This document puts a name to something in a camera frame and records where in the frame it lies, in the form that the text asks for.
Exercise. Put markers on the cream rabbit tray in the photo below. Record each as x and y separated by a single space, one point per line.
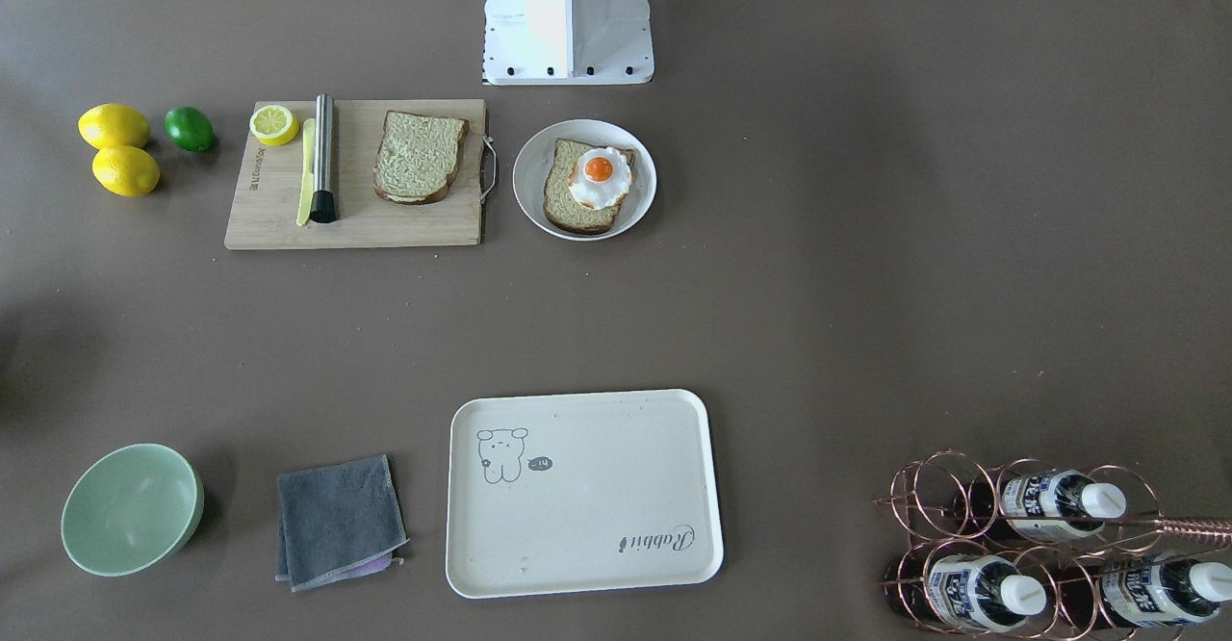
586 491

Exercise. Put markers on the green lime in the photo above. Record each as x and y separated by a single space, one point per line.
189 129

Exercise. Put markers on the bread slice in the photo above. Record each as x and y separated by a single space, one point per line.
558 204
418 158

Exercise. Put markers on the bamboo cutting board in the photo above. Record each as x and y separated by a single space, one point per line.
266 197

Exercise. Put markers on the copper wire bottle rack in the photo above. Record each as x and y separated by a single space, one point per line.
1036 551

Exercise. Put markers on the fried egg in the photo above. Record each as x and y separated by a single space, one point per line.
601 179

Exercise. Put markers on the steel muddler black tip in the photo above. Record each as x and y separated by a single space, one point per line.
323 200

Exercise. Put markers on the white round plate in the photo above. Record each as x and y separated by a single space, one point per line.
530 170

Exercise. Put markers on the grey folded cloth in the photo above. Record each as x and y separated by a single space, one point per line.
337 522

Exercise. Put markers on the yellow lemon lower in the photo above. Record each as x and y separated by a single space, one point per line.
126 171

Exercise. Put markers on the light green bowl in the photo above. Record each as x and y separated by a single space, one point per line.
132 509

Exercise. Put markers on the halved lemon slice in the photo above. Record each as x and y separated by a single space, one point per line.
273 124

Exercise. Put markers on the yellow lemon upper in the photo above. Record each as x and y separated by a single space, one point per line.
110 125

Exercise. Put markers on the yellow lemon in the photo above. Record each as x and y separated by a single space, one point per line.
110 125
126 171

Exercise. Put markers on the tea bottle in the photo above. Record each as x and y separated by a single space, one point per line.
1053 507
963 593
1151 592

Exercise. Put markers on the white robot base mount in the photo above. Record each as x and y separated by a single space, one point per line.
567 43

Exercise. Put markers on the yellow plastic knife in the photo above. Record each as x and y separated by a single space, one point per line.
306 187

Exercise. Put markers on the tea bottle upper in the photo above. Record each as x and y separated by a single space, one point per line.
1053 507

